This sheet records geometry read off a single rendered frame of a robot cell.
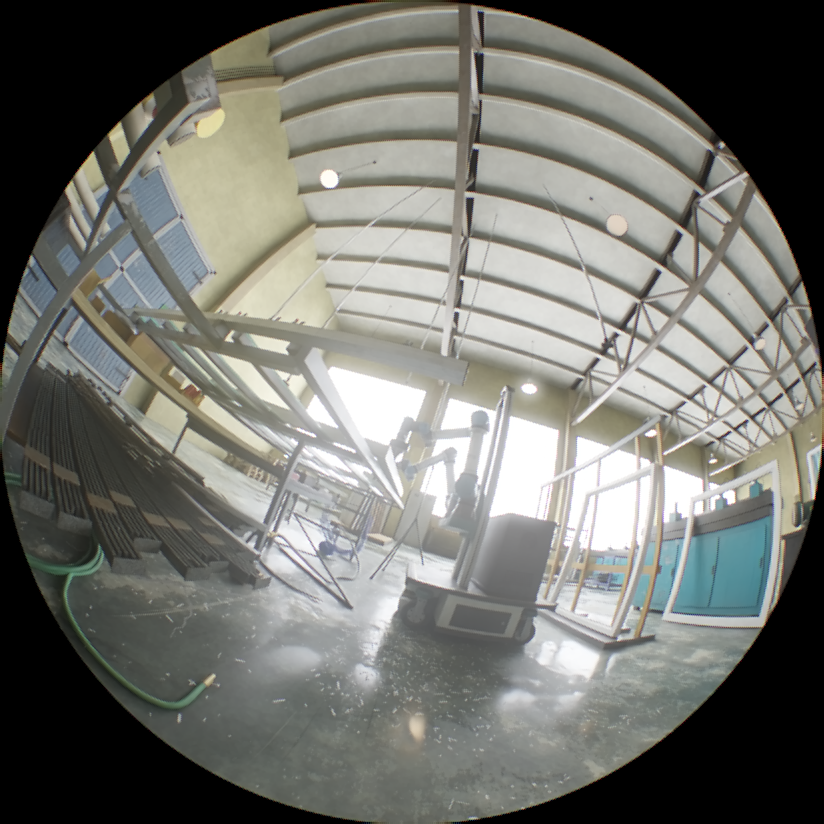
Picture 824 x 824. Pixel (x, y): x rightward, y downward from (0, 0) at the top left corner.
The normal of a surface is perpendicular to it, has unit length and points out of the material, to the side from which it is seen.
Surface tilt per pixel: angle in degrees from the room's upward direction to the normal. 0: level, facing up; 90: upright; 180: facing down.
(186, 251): 90
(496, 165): 180
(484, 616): 90
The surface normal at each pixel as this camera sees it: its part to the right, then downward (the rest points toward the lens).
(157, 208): 0.95, 0.28
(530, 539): 0.00, -0.44
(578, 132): -0.32, 0.85
